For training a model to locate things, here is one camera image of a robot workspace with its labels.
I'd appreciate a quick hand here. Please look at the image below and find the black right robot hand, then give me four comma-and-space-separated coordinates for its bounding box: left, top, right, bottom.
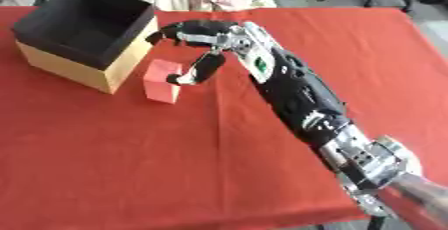
143, 19, 242, 86

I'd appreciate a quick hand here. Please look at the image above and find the red rectangular block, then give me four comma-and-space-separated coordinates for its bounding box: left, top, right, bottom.
141, 58, 186, 105

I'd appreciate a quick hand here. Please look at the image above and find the tan box with black inside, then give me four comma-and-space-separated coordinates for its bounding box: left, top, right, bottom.
10, 0, 161, 95

